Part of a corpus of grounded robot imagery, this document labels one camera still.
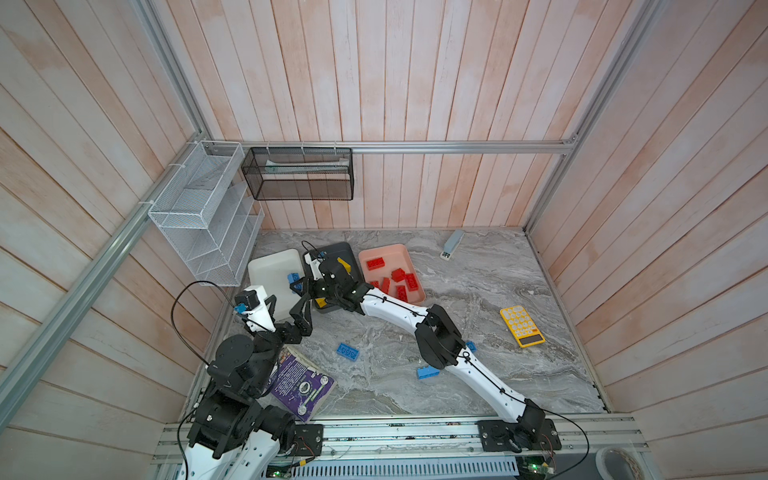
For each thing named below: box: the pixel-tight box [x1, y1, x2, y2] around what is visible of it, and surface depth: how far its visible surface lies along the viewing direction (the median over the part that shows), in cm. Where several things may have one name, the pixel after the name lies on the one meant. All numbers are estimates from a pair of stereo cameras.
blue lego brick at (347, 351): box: [336, 342, 360, 362], surface depth 90 cm
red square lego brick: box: [391, 268, 406, 283], surface depth 106 cm
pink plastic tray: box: [359, 244, 426, 306], surface depth 107 cm
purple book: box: [269, 347, 337, 423], surface depth 81 cm
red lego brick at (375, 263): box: [366, 257, 385, 271], surface depth 110 cm
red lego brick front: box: [396, 285, 409, 302], surface depth 103 cm
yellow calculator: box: [500, 305, 547, 348], surface depth 95 cm
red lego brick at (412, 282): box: [406, 273, 419, 291], surface depth 106 cm
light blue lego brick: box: [417, 365, 441, 380], surface depth 84 cm
